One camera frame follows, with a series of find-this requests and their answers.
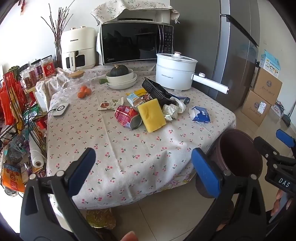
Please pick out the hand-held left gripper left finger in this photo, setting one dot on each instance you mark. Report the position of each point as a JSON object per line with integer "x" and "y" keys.
{"x": 83, "y": 171}

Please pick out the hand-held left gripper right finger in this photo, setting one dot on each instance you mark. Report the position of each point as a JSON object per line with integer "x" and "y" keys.
{"x": 205, "y": 171}

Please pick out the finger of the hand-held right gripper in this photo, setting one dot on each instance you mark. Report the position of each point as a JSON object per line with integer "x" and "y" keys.
{"x": 266, "y": 147}
{"x": 285, "y": 138}

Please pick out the brown trash bin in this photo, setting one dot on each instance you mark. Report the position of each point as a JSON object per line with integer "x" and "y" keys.
{"x": 240, "y": 153}

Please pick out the blue tissue pack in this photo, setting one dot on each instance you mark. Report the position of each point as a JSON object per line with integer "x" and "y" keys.
{"x": 202, "y": 115}

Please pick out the white tissue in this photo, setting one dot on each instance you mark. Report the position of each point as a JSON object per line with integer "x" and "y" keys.
{"x": 171, "y": 111}

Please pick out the red cartoon drink can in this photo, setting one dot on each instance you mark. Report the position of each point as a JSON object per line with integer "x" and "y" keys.
{"x": 126, "y": 115}

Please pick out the yellow sponge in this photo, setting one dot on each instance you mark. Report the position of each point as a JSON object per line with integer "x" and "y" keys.
{"x": 151, "y": 115}

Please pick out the pale blue milk carton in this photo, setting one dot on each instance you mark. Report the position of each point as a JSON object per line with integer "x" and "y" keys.
{"x": 132, "y": 98}

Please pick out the cartoon print drink carton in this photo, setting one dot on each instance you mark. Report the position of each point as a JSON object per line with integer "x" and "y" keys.
{"x": 143, "y": 100}

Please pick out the black plastic basket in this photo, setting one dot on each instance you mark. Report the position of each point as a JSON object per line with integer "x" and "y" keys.
{"x": 155, "y": 91}

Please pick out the person's right hand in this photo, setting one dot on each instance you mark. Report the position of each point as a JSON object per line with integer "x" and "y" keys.
{"x": 281, "y": 204}

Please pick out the person's left hand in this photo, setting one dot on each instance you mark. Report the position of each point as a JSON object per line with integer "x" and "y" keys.
{"x": 130, "y": 236}

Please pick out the purple floral under cloth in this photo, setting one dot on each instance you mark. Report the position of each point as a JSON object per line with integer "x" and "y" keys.
{"x": 182, "y": 180}

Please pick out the labelled cardboard box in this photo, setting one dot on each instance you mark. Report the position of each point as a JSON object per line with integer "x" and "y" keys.
{"x": 254, "y": 109}

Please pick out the yellow patterned cushion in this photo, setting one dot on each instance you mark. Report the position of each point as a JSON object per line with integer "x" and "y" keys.
{"x": 100, "y": 219}

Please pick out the large cardboard box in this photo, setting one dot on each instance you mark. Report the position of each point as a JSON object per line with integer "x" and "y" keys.
{"x": 268, "y": 85}

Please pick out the white round-dial device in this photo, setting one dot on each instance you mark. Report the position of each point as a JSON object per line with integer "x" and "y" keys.
{"x": 60, "y": 110}

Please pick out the white nut snack packet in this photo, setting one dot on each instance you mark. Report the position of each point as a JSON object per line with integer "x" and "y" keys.
{"x": 106, "y": 105}

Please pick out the orange snack bag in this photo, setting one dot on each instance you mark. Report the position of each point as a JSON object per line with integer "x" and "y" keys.
{"x": 12, "y": 178}

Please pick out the blue and white carton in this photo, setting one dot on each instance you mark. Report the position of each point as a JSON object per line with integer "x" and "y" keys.
{"x": 270, "y": 63}

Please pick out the small orange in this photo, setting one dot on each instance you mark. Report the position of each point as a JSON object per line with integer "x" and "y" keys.
{"x": 87, "y": 91}
{"x": 81, "y": 95}
{"x": 83, "y": 87}

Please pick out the clear glass jar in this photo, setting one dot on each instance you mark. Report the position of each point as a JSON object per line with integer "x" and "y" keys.
{"x": 74, "y": 85}

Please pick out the cream ceramic plate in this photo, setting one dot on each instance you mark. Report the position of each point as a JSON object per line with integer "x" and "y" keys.
{"x": 133, "y": 82}
{"x": 126, "y": 87}

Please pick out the bamboo jar lid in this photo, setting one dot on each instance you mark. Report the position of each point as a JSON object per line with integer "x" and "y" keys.
{"x": 76, "y": 74}

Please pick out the yellow foil packet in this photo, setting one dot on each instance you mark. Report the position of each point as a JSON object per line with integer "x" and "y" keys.
{"x": 139, "y": 92}

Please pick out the cream ceramic bowl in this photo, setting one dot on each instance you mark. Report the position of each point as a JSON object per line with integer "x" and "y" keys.
{"x": 120, "y": 80}

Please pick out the stack of red packets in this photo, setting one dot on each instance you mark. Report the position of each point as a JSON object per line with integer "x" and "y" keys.
{"x": 11, "y": 99}

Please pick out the white electric cooking pot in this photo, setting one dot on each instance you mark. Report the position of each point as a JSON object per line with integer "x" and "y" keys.
{"x": 173, "y": 74}

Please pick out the dark green squash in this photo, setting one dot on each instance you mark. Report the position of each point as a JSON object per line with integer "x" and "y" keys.
{"x": 119, "y": 71}

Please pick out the dark lidded glass jar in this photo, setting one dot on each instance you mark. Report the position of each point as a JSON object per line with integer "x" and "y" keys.
{"x": 32, "y": 73}
{"x": 26, "y": 80}
{"x": 38, "y": 71}

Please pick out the grey refrigerator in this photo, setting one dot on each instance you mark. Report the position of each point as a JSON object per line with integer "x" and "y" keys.
{"x": 208, "y": 46}

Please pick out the glass vase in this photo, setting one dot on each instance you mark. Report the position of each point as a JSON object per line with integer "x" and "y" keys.
{"x": 58, "y": 55}

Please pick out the cream air fryer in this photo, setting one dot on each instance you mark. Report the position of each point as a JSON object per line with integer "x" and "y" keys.
{"x": 78, "y": 46}

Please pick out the black microwave oven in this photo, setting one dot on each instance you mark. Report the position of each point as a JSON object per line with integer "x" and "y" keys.
{"x": 131, "y": 41}

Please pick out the bundle of dried twigs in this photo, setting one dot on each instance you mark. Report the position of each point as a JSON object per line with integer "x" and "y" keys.
{"x": 58, "y": 34}

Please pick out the floral cover cloth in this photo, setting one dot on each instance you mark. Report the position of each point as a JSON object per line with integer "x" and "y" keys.
{"x": 108, "y": 10}

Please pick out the white appliance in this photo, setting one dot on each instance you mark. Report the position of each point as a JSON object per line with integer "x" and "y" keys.
{"x": 148, "y": 16}

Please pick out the red hanging ornament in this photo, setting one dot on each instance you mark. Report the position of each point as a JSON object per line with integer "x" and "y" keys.
{"x": 22, "y": 7}

